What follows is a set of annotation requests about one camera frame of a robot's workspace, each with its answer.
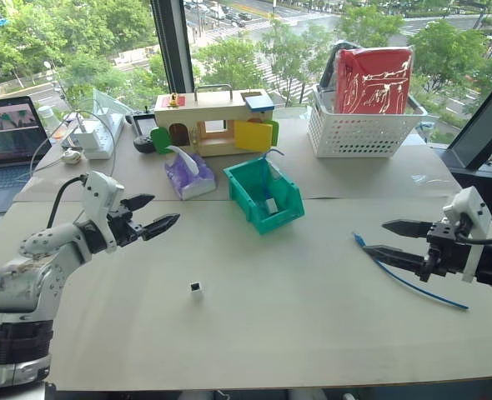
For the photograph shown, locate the small round white object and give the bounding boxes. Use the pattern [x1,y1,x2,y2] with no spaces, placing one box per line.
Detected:
[60,147,83,165]

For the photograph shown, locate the red plastic-wrapped bag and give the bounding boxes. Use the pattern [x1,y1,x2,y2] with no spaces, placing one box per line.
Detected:
[334,47,414,117]

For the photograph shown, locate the clear plastic sheet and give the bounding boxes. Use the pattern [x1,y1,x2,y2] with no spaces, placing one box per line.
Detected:
[90,87,135,126]

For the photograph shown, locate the black round device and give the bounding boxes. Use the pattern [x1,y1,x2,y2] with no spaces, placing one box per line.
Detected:
[133,135,158,155]

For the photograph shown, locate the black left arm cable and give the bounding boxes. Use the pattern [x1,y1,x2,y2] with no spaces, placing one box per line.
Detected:
[46,176,89,229]

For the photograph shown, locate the black handheld controller with screen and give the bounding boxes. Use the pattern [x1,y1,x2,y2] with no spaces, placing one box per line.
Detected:
[130,106,158,138]

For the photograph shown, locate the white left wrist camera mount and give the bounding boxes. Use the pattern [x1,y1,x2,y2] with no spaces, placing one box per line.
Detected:
[81,170,126,254]

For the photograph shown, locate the white power adapter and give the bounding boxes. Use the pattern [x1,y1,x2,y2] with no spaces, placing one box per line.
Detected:
[75,123,102,152]

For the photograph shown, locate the long white cable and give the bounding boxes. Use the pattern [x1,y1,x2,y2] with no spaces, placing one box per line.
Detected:
[64,109,118,178]

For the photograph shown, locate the thin white laptop cable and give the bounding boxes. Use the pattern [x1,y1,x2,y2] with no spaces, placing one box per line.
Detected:
[28,118,70,178]

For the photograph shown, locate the green plastic storage bin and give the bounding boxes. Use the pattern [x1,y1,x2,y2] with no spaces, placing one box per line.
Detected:
[222,157,306,236]

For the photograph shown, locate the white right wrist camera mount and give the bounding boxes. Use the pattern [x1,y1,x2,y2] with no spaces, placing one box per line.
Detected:
[442,186,492,284]

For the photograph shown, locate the white power strip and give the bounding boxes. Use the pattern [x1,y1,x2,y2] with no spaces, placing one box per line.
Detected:
[72,111,127,161]

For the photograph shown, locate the black window frame pillar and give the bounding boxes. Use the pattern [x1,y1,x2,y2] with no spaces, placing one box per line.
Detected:
[149,0,195,95]

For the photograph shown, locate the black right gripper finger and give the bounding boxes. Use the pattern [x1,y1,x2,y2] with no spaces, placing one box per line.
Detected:
[361,244,429,273]
[381,219,434,240]

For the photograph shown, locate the white perforated plastic basket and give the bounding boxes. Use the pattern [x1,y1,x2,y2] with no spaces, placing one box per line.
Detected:
[306,82,429,159]

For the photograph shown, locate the dark monitor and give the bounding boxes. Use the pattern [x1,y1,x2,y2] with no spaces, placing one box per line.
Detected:
[444,65,492,171]

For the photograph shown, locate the black item behind red bag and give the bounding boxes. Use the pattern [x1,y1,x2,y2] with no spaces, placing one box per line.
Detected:
[318,40,358,92]

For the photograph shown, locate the wooden latch box coloured doors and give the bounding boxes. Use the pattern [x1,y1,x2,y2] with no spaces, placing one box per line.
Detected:
[153,84,281,158]

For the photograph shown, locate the purple tissue pack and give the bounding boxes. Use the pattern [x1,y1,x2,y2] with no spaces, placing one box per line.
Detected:
[163,145,218,202]

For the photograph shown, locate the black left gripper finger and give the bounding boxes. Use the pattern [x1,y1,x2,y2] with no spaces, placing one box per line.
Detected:
[141,212,181,243]
[123,193,157,212]

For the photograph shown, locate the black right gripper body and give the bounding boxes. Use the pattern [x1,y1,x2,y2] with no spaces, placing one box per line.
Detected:
[414,222,468,283]

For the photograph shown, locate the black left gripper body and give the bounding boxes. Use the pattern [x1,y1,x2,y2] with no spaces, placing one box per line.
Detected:
[106,200,147,248]

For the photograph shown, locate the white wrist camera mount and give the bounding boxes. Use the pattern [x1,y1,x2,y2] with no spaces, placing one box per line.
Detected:
[442,186,492,284]
[81,170,126,254]

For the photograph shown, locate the open laptop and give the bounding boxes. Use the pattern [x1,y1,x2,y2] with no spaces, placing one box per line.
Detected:
[0,96,53,216]

